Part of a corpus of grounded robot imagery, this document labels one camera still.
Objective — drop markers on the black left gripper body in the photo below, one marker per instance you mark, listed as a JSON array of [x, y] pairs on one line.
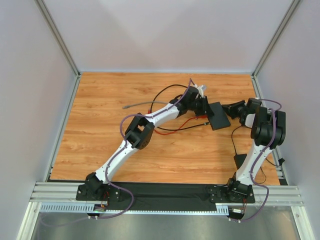
[[204, 105]]

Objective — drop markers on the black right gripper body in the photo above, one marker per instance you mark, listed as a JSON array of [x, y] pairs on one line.
[[230, 109]]

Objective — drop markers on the black network switch box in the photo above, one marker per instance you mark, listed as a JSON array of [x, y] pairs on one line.
[[217, 116]]

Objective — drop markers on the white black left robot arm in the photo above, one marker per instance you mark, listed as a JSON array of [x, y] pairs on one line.
[[136, 130]]

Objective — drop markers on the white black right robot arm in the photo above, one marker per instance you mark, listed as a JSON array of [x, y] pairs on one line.
[[268, 130]]

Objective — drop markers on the black power adapter brick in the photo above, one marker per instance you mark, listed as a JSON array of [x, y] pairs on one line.
[[239, 160]]

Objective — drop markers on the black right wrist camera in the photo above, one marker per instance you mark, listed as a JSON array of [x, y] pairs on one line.
[[252, 105]]

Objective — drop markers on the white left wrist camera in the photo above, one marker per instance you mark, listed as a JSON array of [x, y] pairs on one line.
[[201, 89]]

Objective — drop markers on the right aluminium frame post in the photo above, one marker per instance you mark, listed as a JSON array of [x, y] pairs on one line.
[[276, 36]]

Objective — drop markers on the aluminium frame post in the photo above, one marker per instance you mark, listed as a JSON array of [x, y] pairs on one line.
[[57, 35], [276, 36]]

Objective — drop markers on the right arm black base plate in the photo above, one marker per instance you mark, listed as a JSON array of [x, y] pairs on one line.
[[231, 194]]

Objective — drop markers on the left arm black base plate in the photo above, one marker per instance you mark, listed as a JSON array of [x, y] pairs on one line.
[[103, 193]]

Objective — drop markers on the slotted grey cable duct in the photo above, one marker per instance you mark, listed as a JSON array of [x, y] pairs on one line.
[[91, 208]]

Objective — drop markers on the aluminium front frame rail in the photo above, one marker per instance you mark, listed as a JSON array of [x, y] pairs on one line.
[[65, 192]]

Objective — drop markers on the left aluminium frame post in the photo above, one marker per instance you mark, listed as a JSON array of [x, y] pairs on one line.
[[57, 35]]

